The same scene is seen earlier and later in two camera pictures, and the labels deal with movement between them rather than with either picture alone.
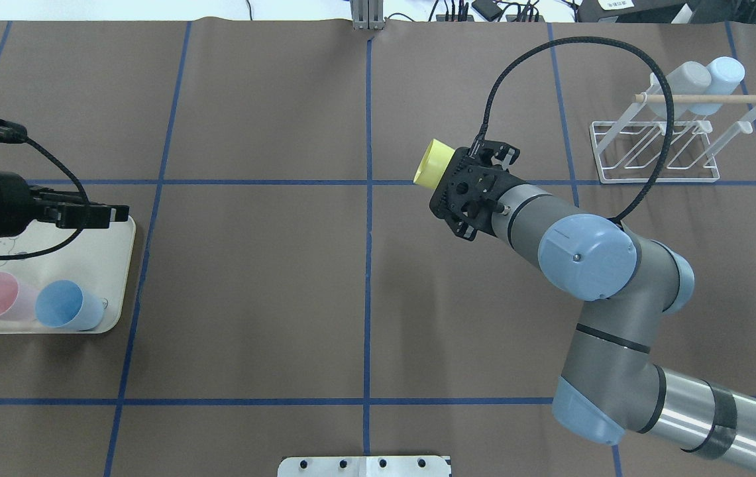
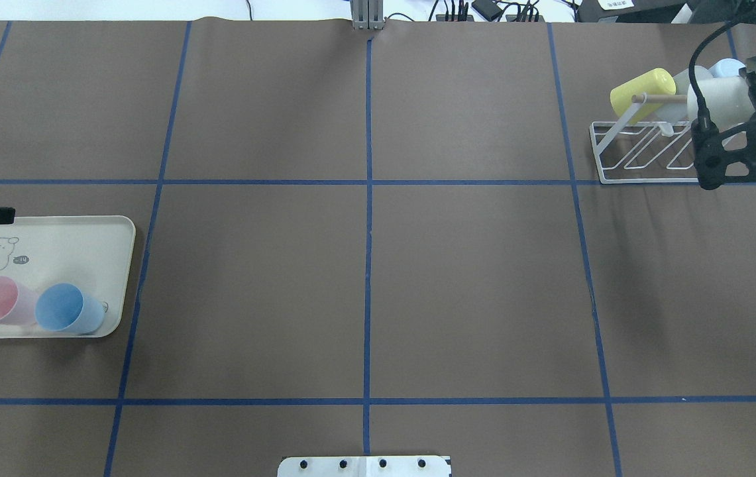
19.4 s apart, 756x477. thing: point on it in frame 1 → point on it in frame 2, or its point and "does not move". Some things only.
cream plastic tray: (99, 260) does not move
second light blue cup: (63, 303) does not move
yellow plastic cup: (433, 164) → (655, 81)
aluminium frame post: (368, 14) does not move
